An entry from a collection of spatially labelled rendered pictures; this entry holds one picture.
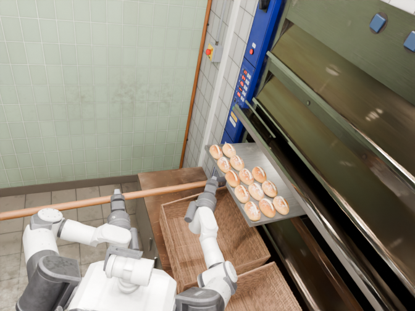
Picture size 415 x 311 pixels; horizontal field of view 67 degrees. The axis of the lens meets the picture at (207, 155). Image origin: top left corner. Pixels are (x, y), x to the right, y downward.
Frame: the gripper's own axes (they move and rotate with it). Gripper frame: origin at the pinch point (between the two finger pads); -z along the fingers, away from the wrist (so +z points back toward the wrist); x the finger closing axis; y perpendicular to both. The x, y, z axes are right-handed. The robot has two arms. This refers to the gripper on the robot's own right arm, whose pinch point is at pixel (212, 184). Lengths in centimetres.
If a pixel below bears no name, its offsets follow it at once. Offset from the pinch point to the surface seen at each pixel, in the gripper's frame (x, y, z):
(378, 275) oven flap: 19, -62, 40
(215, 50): 29, 23, -92
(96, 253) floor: -120, 74, -17
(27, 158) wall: -80, 150, -53
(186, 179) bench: -63, 22, -63
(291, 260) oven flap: -25, -47, 10
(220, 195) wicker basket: -46, -6, -40
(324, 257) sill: -5, -55, 19
